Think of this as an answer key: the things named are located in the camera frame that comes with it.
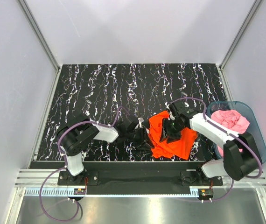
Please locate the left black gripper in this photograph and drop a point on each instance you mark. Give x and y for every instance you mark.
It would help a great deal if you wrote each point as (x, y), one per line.
(143, 138)

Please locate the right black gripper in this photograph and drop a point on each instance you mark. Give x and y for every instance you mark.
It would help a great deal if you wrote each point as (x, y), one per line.
(166, 132)

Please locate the orange t shirt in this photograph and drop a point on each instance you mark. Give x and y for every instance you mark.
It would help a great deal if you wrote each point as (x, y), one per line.
(180, 148)

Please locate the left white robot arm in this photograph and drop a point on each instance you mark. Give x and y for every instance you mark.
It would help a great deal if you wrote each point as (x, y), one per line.
(77, 134)

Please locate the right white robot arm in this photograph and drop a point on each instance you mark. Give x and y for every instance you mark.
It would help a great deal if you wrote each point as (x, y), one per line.
(241, 155)

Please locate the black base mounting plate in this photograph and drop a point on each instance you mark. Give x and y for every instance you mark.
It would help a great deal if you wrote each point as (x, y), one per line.
(146, 175)

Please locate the pink t shirt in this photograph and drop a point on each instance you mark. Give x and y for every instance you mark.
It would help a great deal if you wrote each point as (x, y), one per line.
(231, 119)

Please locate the blue plastic basket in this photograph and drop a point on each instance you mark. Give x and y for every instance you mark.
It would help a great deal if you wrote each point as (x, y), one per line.
(247, 112)

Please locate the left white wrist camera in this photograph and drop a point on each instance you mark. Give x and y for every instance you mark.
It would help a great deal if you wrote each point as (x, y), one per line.
(141, 123)

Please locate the white slotted cable duct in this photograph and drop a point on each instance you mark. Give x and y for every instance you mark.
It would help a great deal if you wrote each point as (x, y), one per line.
(114, 192)

